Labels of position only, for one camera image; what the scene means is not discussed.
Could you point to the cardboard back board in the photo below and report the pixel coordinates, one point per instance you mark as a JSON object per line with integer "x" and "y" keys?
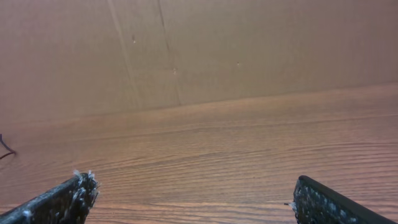
{"x": 69, "y": 59}

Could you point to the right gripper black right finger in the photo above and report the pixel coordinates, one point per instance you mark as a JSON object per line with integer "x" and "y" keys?
{"x": 315, "y": 203}

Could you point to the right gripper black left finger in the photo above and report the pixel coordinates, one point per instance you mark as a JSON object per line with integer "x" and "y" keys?
{"x": 69, "y": 202}

